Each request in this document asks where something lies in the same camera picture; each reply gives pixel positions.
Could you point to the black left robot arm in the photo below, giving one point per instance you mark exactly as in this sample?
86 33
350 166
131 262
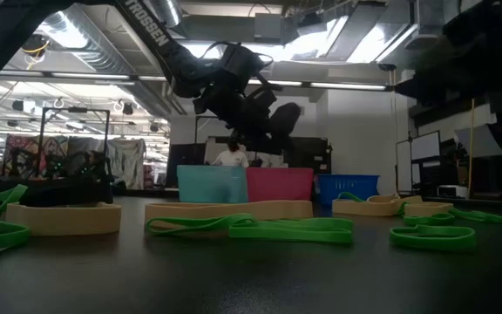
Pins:
155 32

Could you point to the white board on stand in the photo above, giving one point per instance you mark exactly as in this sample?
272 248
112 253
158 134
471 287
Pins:
425 146

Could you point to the black square panel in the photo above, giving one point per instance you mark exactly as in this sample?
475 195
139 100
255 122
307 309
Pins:
316 154

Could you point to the black rubber band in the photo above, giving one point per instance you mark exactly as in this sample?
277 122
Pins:
68 194

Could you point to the blue plastic basket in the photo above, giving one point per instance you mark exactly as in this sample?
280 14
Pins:
355 185

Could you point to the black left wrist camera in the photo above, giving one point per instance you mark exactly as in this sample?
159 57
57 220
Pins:
244 61

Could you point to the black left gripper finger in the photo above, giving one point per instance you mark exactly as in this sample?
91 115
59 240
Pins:
262 144
285 121

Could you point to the long tube light fixture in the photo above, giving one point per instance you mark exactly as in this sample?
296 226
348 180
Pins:
347 86
90 76

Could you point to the colourful patterned quilt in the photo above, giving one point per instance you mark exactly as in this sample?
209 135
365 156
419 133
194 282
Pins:
57 146

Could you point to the white box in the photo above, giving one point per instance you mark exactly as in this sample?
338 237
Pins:
451 191

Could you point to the black monitor panel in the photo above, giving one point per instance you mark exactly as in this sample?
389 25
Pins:
185 154

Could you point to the grey angled panel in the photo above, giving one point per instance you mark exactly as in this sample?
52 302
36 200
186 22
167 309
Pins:
477 141

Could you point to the red plastic basket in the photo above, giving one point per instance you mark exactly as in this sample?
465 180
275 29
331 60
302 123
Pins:
279 183

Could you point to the grey hanging cloth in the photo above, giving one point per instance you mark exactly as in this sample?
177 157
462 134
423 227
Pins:
126 159

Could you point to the teal plastic basket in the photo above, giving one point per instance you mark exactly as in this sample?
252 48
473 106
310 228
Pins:
212 183

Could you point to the grey metal box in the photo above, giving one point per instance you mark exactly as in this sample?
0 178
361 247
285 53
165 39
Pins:
268 27

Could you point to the black equipment rack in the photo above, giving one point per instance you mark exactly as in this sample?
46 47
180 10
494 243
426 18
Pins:
429 174

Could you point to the black background robot arm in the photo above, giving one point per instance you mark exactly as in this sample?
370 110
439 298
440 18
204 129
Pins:
24 159
65 163

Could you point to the black table mat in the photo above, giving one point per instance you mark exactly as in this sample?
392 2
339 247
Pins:
251 283

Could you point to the black spotlight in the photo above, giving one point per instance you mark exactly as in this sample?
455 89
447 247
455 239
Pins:
127 109
154 127
18 105

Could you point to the silver ventilation duct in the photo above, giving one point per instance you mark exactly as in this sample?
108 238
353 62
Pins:
103 48

